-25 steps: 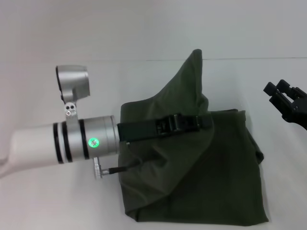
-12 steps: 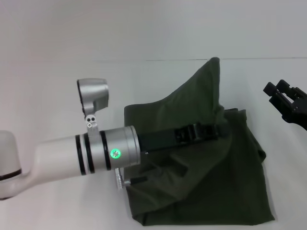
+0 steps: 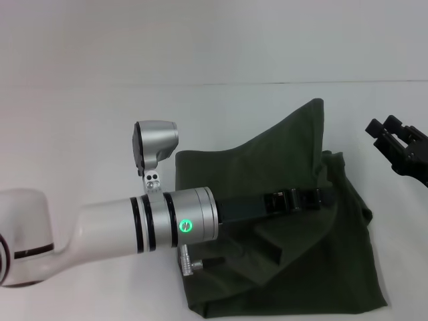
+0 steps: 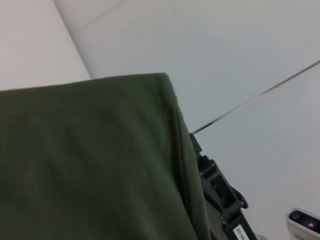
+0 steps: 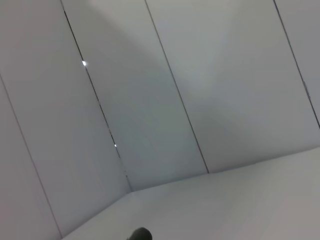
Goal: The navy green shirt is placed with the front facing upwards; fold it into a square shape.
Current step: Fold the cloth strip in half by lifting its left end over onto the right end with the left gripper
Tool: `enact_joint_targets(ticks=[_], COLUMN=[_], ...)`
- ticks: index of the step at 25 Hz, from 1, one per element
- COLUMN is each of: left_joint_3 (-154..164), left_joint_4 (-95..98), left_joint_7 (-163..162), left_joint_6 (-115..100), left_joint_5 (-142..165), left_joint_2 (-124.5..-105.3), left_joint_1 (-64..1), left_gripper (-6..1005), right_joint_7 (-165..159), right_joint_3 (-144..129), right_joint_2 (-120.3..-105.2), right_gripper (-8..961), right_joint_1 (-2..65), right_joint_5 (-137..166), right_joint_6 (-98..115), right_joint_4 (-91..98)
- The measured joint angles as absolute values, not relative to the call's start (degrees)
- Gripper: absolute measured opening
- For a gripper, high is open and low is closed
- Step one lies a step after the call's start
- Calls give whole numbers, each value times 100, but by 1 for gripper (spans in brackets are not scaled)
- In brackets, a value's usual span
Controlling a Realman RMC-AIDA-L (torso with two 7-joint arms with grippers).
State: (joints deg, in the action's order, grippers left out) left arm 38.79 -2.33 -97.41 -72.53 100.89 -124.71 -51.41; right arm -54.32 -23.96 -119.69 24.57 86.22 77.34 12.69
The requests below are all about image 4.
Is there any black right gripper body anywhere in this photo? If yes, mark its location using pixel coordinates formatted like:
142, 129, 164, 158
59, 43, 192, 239
220, 213, 259, 240

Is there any dark green FREE! t-shirt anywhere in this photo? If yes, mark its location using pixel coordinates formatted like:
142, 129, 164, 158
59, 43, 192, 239
0, 72, 211, 240

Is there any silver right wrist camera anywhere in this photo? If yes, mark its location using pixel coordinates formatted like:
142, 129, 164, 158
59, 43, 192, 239
285, 206, 320, 240

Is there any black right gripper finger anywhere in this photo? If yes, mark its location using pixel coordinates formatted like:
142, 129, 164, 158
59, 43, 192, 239
189, 132, 250, 224

